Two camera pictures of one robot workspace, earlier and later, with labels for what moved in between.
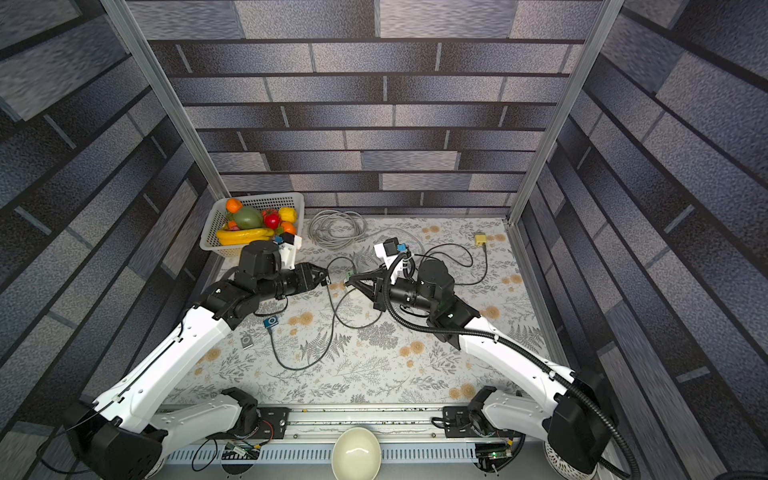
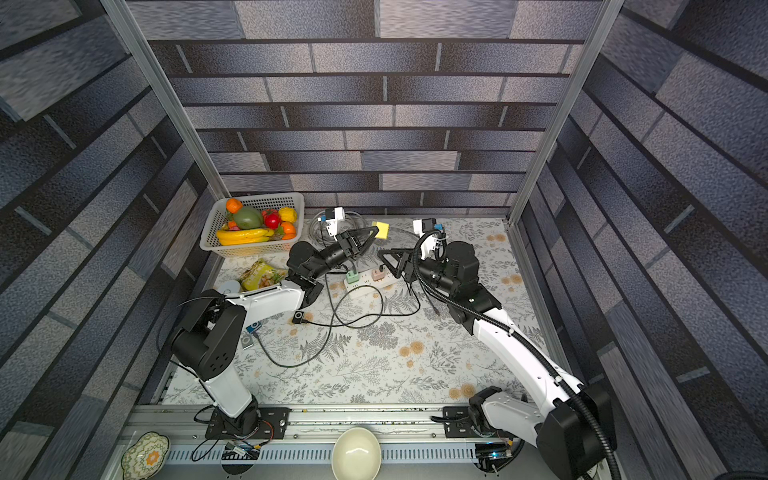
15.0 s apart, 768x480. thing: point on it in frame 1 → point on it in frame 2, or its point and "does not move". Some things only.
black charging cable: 472,283 → 374,317
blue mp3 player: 270,322 → 253,327
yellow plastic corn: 288,214 does not move
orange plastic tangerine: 233,205 does not move
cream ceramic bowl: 356,455 does not move
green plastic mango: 248,218 does not move
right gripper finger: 367,289 → 392,259
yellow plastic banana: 243,236 does not move
